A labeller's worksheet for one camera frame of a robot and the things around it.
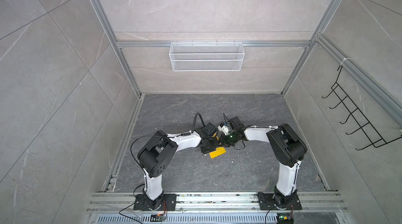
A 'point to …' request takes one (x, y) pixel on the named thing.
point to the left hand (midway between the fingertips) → (218, 145)
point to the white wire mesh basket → (203, 57)
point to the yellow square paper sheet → (218, 152)
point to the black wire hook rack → (366, 126)
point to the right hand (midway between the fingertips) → (216, 144)
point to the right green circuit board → (285, 219)
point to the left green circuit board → (156, 217)
